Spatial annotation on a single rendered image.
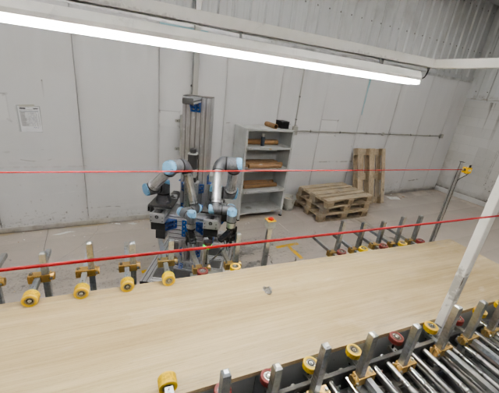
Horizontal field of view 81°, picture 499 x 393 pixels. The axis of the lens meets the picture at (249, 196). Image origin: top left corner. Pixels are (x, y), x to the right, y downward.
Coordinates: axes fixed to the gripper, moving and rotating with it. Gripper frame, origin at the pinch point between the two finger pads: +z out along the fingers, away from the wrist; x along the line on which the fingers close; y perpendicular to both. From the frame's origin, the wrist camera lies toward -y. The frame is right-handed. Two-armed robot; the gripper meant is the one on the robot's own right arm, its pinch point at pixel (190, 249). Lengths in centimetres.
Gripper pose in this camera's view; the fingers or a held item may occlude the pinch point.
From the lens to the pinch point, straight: 257.9
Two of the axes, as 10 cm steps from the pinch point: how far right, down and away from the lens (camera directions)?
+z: -1.2, 9.2, 3.7
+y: -3.7, -3.9, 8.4
